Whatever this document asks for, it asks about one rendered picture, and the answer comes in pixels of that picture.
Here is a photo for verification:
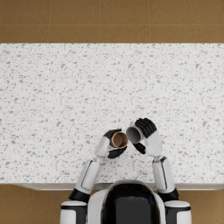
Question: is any brown cup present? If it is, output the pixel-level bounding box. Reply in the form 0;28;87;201
109;131;130;150

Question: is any grey cup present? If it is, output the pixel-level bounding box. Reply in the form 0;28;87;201
125;123;146;144

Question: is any dark robot body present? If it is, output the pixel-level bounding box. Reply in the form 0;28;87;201
87;179;167;224

